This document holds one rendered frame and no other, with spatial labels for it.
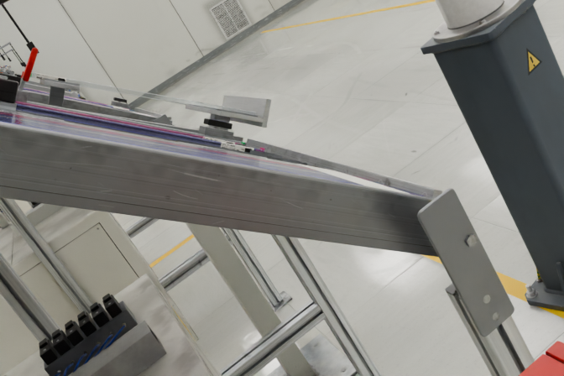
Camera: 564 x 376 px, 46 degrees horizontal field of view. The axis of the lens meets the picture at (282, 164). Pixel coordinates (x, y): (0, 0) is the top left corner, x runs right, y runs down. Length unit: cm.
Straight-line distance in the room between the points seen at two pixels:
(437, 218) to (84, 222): 154
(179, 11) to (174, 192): 835
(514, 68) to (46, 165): 101
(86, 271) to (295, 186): 153
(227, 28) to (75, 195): 852
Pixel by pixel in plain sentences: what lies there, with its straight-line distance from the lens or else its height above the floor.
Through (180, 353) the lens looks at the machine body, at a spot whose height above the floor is 62.
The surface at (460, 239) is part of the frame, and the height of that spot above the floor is 71.
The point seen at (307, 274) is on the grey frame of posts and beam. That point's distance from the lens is 149.
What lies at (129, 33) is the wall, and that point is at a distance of 880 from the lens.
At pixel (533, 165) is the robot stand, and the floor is 39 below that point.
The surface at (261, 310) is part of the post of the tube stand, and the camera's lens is 174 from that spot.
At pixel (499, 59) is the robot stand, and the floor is 64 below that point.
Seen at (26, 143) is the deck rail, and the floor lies 102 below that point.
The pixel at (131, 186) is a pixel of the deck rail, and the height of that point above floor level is 93.
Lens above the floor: 106
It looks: 18 degrees down
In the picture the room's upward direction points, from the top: 31 degrees counter-clockwise
